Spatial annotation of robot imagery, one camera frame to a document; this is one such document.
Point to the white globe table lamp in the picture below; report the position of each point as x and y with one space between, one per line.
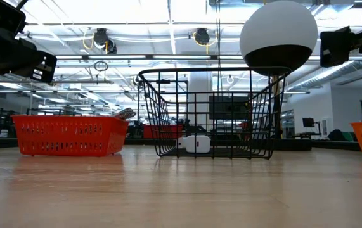
279 25

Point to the black bag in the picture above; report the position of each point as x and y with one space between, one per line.
337 135

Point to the silver air duct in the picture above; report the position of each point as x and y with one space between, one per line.
326 74

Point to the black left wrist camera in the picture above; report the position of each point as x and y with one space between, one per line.
6 17

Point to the small black monitor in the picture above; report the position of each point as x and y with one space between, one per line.
308 122

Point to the red plastic basket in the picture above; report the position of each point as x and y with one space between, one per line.
69 136

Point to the small white charger block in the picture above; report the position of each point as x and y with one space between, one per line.
182 143

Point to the black aluminium table frame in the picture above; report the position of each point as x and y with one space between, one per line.
333 145

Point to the large black wall screen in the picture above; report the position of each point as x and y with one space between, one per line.
222 107

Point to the dark red storage bin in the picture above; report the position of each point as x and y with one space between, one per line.
171 131

